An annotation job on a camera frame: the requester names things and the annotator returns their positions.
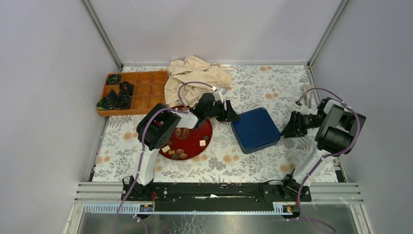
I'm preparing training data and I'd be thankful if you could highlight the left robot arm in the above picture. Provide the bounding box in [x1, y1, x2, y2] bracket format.
[123, 93, 241, 200]

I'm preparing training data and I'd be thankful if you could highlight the dark rolled tie patterned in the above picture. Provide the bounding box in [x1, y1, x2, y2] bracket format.
[114, 94, 132, 110]

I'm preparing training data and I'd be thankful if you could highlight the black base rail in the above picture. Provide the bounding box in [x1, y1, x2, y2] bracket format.
[121, 182, 312, 212]

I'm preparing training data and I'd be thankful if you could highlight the navy box lid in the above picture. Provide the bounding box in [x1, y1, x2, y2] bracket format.
[231, 107, 281, 154]

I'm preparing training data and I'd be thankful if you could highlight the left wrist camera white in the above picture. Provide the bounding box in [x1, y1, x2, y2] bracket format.
[212, 86, 227, 102]

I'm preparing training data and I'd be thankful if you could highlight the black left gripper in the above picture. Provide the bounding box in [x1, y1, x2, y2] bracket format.
[203, 99, 240, 122]

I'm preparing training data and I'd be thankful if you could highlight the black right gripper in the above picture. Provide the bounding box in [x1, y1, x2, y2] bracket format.
[280, 111, 325, 138]

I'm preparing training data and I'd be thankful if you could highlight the wooden compartment tray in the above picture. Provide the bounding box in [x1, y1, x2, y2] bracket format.
[96, 71, 169, 117]

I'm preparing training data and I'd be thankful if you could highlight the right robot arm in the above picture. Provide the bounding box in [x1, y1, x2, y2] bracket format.
[279, 97, 366, 201]

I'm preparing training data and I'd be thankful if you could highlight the beige crumpled cloth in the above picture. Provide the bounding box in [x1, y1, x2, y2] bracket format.
[164, 56, 232, 107]

